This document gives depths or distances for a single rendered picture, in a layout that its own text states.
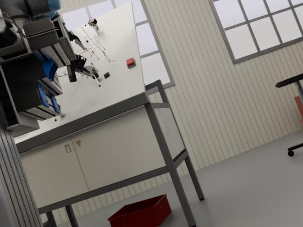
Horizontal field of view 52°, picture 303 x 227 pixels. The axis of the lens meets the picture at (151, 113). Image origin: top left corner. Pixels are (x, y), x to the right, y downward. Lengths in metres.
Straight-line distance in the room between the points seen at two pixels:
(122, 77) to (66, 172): 0.73
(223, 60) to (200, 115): 0.79
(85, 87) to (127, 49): 0.39
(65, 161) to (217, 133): 2.33
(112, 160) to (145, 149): 0.23
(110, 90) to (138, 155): 0.46
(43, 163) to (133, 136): 0.67
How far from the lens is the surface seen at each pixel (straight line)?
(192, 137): 3.93
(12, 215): 1.02
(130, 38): 2.31
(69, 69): 1.90
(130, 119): 1.95
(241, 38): 4.35
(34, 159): 2.29
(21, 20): 1.44
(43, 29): 1.09
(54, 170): 2.22
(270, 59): 4.45
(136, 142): 1.95
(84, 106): 2.09
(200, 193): 2.51
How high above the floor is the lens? 0.62
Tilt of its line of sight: 4 degrees up
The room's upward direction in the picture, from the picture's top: 20 degrees counter-clockwise
